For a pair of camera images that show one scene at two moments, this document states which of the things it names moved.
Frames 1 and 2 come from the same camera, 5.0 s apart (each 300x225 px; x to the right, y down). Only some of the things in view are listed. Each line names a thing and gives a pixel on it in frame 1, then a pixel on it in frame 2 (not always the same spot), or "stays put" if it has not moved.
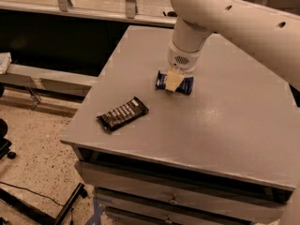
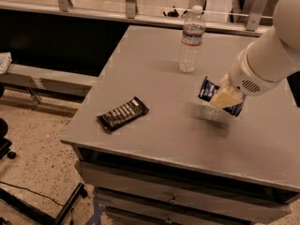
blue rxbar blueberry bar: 186,86 to 209,88
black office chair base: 5,142 stays put
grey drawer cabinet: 223,155 stays put
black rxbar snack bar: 127,111 stays put
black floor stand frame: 66,208 stays put
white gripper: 182,60 to 244,75
